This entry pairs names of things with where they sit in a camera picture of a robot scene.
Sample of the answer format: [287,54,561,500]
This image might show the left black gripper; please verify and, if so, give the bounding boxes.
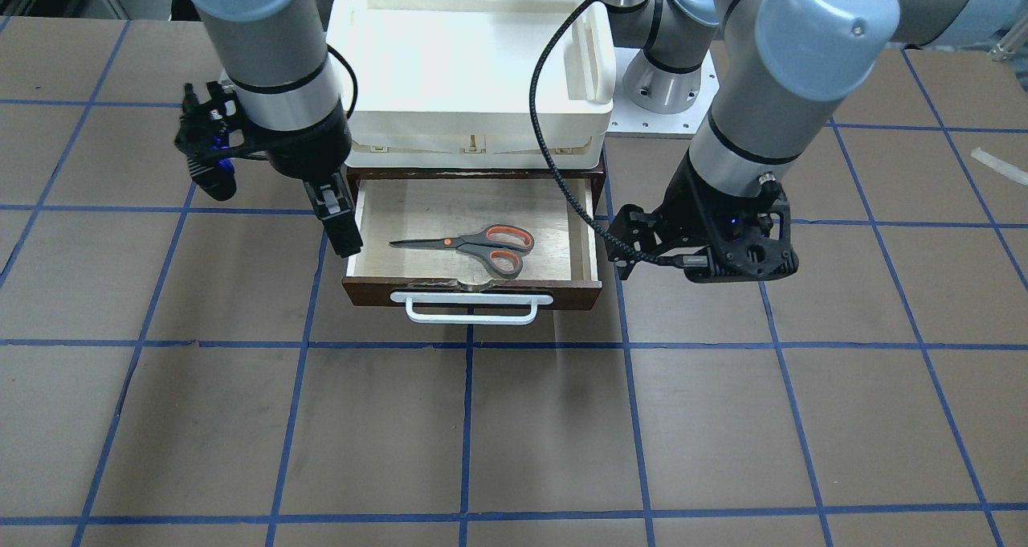
[609,158,799,284]

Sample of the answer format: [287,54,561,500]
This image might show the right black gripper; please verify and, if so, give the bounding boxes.
[175,82,363,258]

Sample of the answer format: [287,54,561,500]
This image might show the white drawer handle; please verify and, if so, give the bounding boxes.
[390,291,554,326]

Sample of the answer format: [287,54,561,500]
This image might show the orange grey scissors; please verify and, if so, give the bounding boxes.
[389,224,535,279]

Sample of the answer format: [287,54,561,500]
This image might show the wooden drawer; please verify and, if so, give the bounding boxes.
[342,178,602,309]

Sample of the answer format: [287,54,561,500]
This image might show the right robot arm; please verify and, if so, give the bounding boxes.
[175,0,363,257]

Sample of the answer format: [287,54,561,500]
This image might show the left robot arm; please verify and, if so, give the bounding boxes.
[599,0,1026,283]

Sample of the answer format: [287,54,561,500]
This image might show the dark brown drawer cabinet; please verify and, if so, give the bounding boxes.
[345,149,605,210]

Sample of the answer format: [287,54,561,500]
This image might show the white plastic tray box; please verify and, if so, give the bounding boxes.
[327,0,617,169]

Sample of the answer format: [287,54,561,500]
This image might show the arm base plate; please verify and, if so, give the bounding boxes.
[605,49,720,140]

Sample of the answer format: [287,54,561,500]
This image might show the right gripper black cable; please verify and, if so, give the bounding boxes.
[325,43,358,118]

